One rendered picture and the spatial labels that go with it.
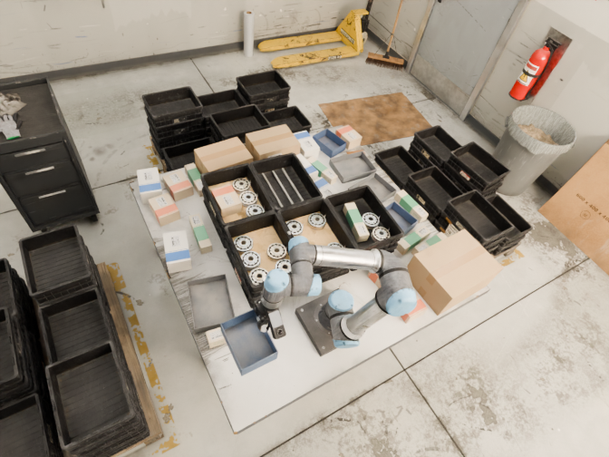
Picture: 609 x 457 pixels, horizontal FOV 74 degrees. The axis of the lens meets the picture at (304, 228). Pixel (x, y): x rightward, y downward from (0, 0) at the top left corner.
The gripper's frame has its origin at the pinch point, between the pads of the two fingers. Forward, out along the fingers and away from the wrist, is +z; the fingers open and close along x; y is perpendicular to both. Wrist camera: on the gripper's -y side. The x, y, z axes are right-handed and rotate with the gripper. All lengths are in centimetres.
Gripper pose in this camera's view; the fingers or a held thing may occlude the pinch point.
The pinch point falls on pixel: (265, 330)
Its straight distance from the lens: 161.9
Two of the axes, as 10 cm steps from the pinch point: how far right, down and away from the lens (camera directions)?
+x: -8.6, 2.5, -4.5
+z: -2.0, 6.4, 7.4
